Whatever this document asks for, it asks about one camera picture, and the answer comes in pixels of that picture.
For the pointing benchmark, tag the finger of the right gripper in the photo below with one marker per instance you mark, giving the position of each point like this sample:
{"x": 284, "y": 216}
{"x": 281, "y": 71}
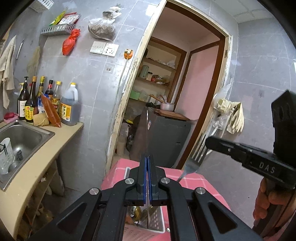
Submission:
{"x": 229, "y": 148}

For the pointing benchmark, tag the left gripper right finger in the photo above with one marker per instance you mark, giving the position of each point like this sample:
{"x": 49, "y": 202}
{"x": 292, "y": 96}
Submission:
{"x": 194, "y": 214}

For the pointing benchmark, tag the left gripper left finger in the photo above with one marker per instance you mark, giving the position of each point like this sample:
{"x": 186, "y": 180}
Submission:
{"x": 98, "y": 214}

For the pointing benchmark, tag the ornate steel knife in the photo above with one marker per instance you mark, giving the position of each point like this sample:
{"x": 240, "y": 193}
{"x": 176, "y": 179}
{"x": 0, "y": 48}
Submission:
{"x": 147, "y": 166}

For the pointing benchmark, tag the gold spoon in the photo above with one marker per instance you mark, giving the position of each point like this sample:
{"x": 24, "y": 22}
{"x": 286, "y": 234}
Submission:
{"x": 136, "y": 213}

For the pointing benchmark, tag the steel fork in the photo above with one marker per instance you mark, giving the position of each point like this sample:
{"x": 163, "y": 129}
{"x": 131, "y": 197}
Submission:
{"x": 195, "y": 159}

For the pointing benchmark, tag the right hand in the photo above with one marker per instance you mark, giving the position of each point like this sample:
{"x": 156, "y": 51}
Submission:
{"x": 264, "y": 200}

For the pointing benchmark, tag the beige rubber gloves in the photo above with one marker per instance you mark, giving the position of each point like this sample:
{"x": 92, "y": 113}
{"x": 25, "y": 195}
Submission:
{"x": 231, "y": 117}

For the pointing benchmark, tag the white perforated utensil basket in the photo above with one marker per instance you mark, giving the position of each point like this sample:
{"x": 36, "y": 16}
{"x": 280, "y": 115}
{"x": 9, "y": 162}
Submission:
{"x": 138, "y": 230}

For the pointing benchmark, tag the dark grey cabinet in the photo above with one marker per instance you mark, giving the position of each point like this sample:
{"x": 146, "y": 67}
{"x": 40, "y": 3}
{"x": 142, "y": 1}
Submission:
{"x": 166, "y": 138}

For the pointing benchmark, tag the steel pot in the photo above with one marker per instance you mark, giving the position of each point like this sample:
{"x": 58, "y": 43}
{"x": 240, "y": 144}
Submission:
{"x": 167, "y": 106}

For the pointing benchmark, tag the beige countertop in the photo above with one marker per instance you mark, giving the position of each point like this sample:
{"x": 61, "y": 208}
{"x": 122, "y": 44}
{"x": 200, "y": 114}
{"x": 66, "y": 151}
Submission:
{"x": 15, "y": 198}

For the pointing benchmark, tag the steel sink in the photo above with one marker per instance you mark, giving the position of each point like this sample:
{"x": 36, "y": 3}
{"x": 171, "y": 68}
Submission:
{"x": 26, "y": 139}

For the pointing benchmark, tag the white cup in sink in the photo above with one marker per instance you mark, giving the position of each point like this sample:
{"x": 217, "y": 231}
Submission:
{"x": 6, "y": 156}

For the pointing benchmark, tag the large dark vinegar jug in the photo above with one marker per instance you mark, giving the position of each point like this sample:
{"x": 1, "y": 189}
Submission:
{"x": 69, "y": 108}

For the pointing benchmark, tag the twine roll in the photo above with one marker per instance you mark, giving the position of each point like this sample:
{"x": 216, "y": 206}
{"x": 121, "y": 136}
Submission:
{"x": 40, "y": 119}

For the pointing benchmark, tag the wooden shelf unit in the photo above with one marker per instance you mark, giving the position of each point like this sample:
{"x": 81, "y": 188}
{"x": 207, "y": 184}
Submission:
{"x": 159, "y": 71}

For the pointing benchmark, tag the yellow cap bottle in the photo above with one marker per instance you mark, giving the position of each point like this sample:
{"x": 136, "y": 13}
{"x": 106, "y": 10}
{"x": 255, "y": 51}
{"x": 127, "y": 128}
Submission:
{"x": 56, "y": 95}

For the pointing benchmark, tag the tall brown sauce bottle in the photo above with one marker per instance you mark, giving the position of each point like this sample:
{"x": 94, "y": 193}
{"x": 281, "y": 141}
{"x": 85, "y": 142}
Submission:
{"x": 31, "y": 106}

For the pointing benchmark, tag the red cap bottle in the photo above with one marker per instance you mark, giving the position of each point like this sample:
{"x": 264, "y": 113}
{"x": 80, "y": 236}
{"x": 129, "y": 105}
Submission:
{"x": 49, "y": 92}

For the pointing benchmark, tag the pink soap dish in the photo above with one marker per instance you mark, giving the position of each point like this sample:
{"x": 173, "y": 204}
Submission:
{"x": 10, "y": 117}

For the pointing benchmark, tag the dark soy sauce bottle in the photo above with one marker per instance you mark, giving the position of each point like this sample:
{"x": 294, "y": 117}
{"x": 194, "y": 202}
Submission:
{"x": 22, "y": 99}

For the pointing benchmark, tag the red plastic bag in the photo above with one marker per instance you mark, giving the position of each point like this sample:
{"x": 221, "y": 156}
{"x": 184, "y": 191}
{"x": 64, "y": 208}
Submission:
{"x": 69, "y": 44}

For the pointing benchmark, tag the beige hanging cloth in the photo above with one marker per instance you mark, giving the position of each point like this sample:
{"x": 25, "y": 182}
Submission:
{"x": 7, "y": 71}

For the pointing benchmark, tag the clear bag dried goods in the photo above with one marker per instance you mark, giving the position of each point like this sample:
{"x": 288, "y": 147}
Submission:
{"x": 104, "y": 28}

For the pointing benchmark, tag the orange wall hook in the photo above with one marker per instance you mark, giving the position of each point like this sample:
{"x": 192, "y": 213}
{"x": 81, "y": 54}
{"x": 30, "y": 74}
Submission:
{"x": 128, "y": 54}

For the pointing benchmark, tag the wall socket panel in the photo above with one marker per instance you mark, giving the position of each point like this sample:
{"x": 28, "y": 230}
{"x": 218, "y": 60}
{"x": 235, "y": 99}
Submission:
{"x": 103, "y": 48}

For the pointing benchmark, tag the grey wall rack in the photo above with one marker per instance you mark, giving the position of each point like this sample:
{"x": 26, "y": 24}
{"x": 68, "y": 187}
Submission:
{"x": 55, "y": 30}

